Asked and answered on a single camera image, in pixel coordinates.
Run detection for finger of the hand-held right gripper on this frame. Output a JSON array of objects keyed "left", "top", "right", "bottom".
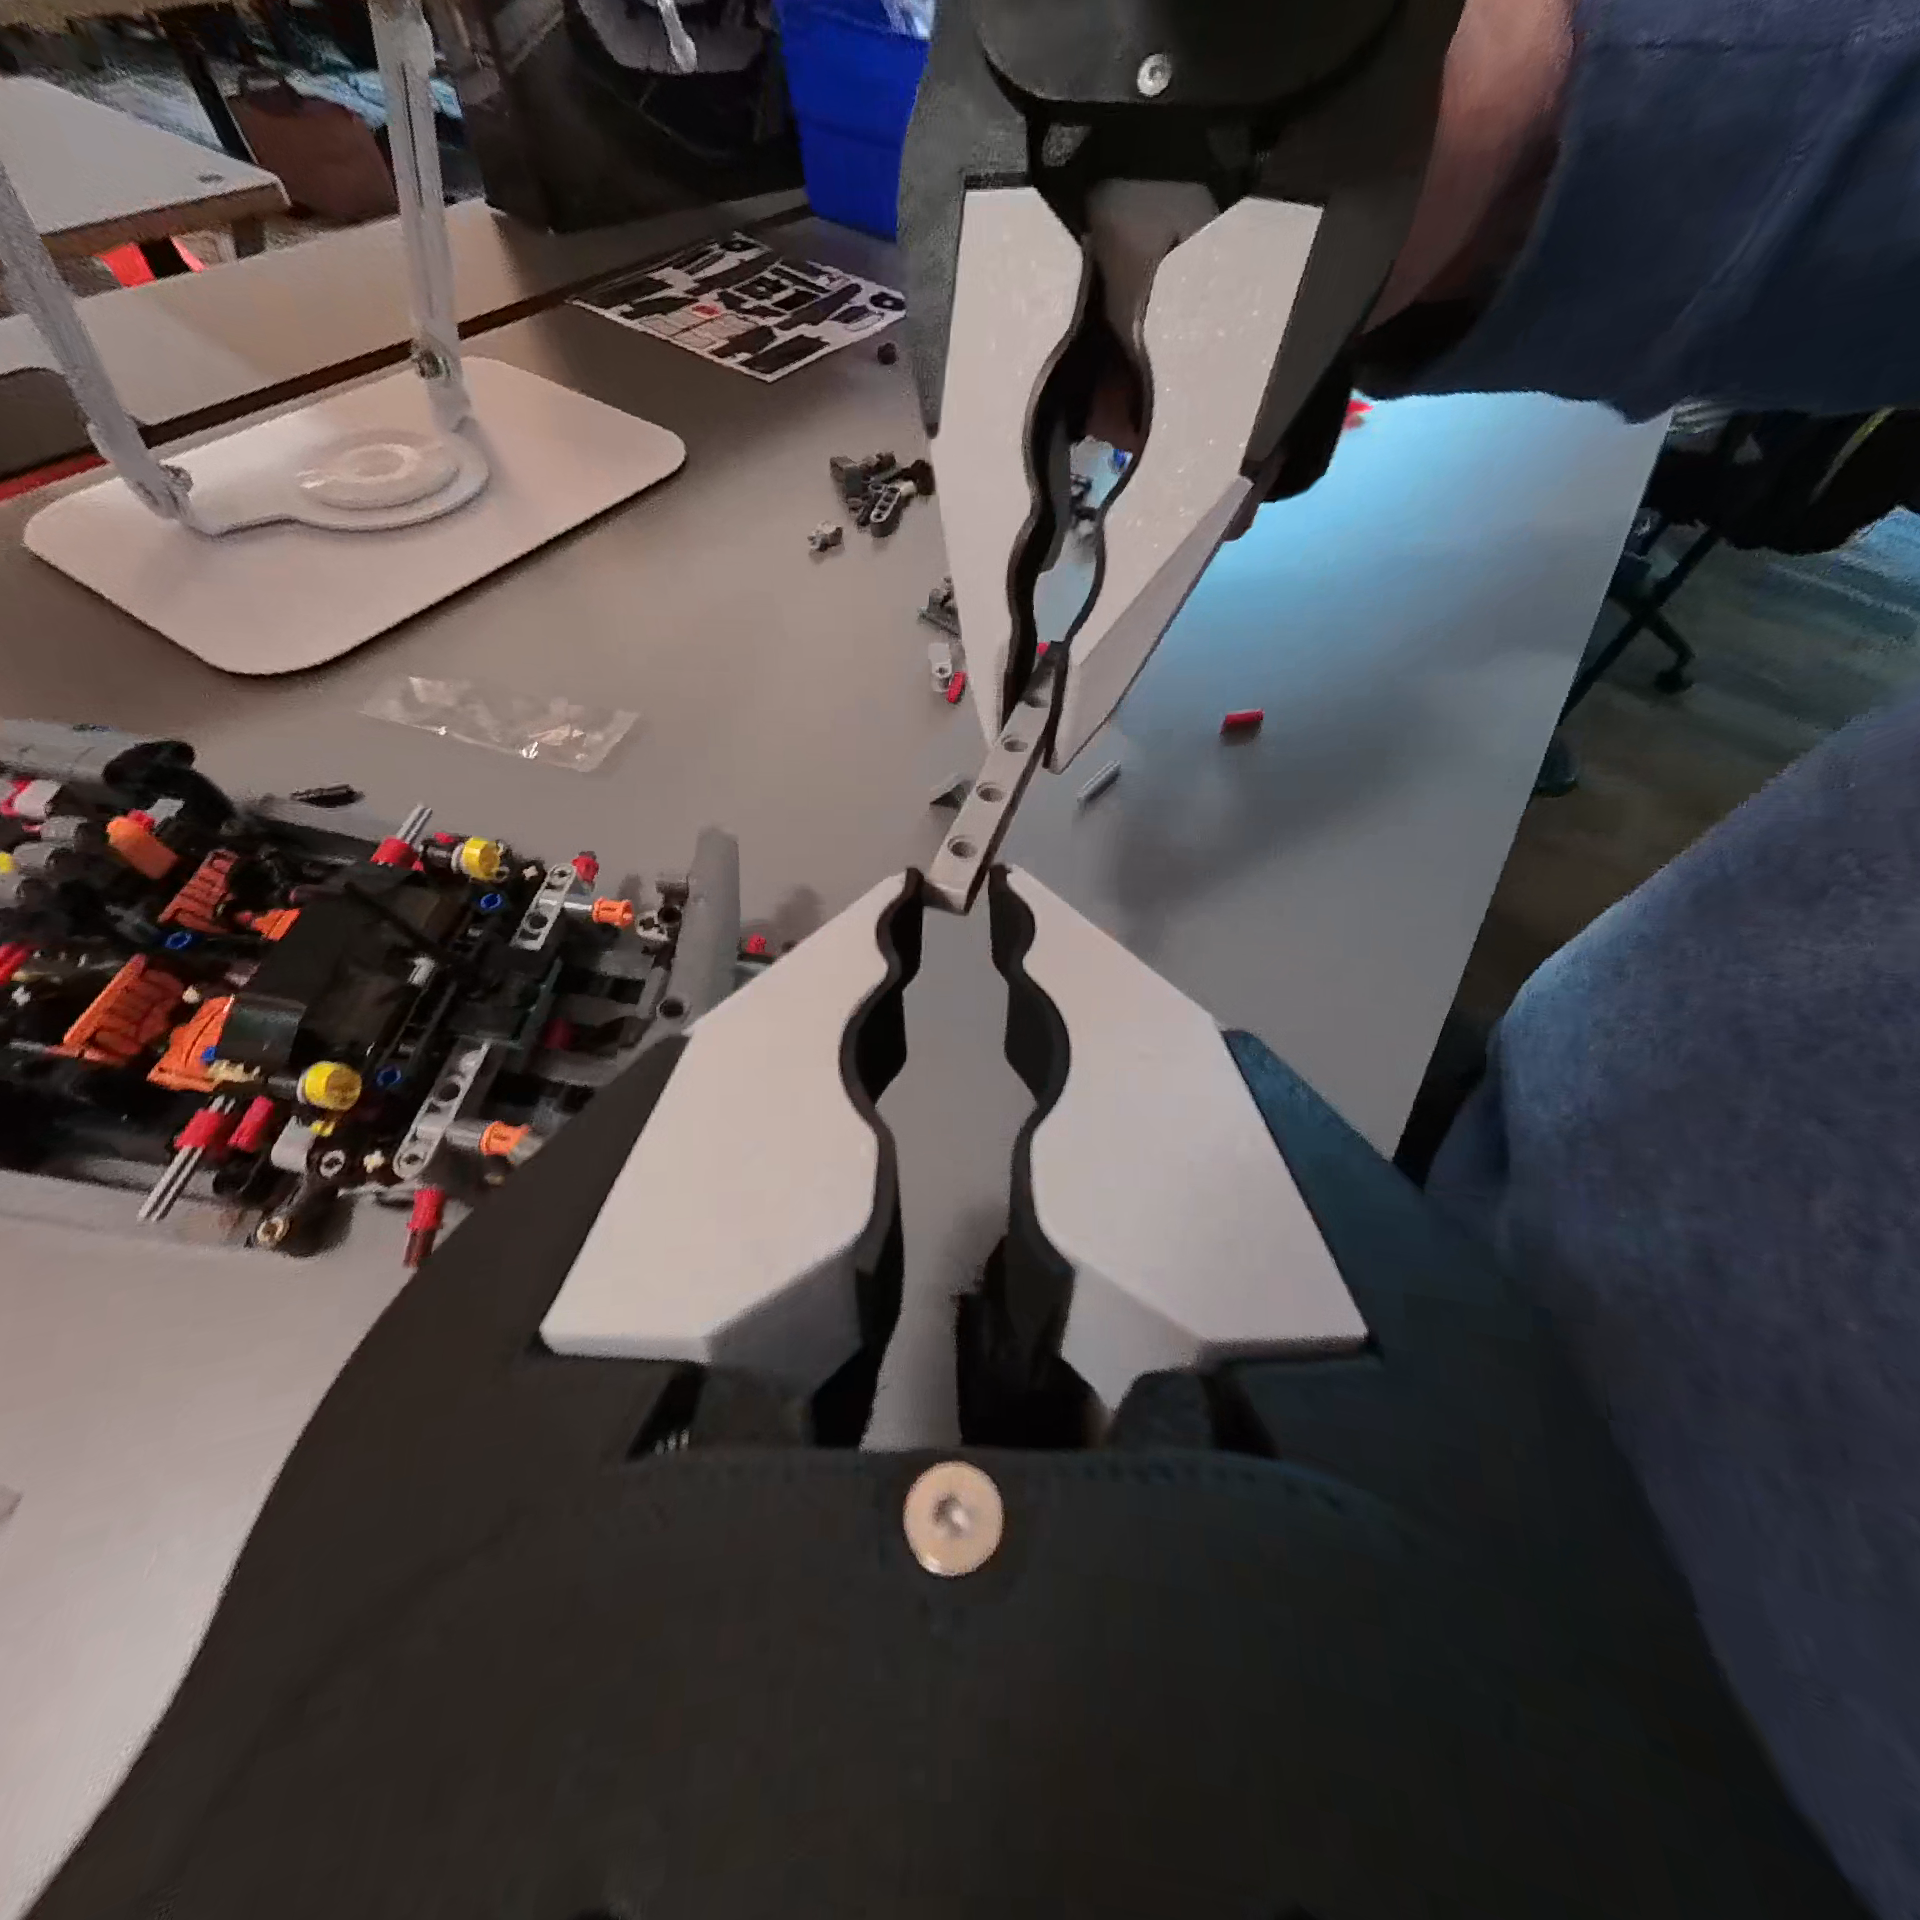
[
  {"left": 1045, "top": 199, "right": 1325, "bottom": 774},
  {"left": 931, "top": 182, "right": 1091, "bottom": 745}
]

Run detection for person's right forearm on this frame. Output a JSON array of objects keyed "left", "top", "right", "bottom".
[{"left": 1387, "top": 0, "right": 1920, "bottom": 425}]

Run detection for scattered loose lego pieces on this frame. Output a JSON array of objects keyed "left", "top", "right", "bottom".
[{"left": 806, "top": 342, "right": 1374, "bottom": 811}]

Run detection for dark bulky bag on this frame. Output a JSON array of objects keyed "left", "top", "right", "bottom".
[{"left": 448, "top": 0, "right": 813, "bottom": 235}]

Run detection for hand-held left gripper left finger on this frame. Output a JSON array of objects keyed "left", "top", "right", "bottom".
[{"left": 537, "top": 867, "right": 925, "bottom": 1441}]

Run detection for blue storage bin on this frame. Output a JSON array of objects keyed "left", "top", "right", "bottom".
[{"left": 773, "top": 0, "right": 938, "bottom": 243}]

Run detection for small empty clear bag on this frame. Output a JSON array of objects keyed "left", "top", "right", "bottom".
[{"left": 358, "top": 673, "right": 643, "bottom": 774}]

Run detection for black office chair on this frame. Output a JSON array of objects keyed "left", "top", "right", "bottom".
[{"left": 1551, "top": 401, "right": 1920, "bottom": 797}]

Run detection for grey side table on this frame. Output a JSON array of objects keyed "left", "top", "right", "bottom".
[{"left": 0, "top": 74, "right": 288, "bottom": 260}]

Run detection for lego car chassis model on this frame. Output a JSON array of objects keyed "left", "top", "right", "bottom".
[{"left": 0, "top": 718, "right": 797, "bottom": 1268}]

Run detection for grey lego beam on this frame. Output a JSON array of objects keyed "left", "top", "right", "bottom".
[{"left": 928, "top": 700, "right": 1055, "bottom": 916}]

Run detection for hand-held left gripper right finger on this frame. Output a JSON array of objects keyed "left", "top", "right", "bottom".
[{"left": 985, "top": 864, "right": 1371, "bottom": 1416}]

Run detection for white desk stand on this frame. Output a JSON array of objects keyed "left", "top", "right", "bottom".
[{"left": 0, "top": 0, "right": 689, "bottom": 680}]

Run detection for lego sticker sheet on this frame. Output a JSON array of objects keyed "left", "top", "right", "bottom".
[{"left": 569, "top": 228, "right": 909, "bottom": 385}]

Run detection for person's right hand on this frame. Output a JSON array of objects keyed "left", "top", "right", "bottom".
[{"left": 1367, "top": 0, "right": 1579, "bottom": 332}]

